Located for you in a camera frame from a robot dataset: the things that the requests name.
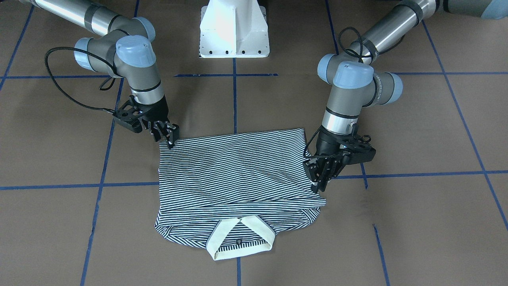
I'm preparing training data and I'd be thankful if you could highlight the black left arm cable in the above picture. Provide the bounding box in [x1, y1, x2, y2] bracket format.
[337, 27, 377, 64]

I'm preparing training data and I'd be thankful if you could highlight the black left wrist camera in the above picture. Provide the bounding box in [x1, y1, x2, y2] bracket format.
[338, 123, 376, 165]

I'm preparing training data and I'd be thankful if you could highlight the striped polo shirt white collar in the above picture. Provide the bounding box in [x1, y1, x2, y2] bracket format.
[154, 129, 326, 261]

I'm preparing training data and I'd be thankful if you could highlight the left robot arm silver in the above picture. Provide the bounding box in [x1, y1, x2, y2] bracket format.
[303, 0, 507, 192]

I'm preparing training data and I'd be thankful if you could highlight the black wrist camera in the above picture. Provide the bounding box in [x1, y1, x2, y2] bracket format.
[338, 123, 376, 165]
[112, 95, 143, 133]

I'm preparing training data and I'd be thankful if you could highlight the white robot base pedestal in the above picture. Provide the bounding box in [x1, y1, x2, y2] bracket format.
[198, 0, 270, 58]

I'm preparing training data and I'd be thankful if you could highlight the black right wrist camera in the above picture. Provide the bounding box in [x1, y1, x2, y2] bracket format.
[112, 95, 143, 133]

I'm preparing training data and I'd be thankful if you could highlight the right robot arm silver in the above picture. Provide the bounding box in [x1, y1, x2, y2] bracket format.
[27, 0, 179, 148]

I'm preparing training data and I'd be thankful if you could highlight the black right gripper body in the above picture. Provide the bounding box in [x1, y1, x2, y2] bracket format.
[136, 97, 169, 130]

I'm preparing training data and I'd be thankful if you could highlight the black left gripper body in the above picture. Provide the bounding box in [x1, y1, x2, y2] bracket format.
[303, 126, 345, 183]

